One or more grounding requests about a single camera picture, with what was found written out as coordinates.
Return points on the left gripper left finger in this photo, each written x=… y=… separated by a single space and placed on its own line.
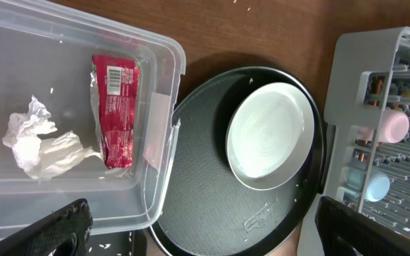
x=63 y=232

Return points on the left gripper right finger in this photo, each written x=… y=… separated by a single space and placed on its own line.
x=343 y=231

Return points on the blue cup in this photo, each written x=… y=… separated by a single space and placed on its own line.
x=378 y=187

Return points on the white tissue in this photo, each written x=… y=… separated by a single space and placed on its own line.
x=43 y=158

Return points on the pink cup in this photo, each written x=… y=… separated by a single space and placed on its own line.
x=394 y=126

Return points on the grey plate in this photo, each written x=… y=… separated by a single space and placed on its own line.
x=270 y=136

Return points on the red snack wrapper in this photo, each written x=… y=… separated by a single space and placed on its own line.
x=117 y=82

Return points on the grey dishwasher rack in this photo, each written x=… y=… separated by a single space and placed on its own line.
x=367 y=113

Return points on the black rectangular tray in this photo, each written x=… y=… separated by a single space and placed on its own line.
x=128 y=243

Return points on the clear plastic bin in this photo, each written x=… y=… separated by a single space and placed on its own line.
x=46 y=53

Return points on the round black tray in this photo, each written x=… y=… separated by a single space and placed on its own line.
x=207 y=211

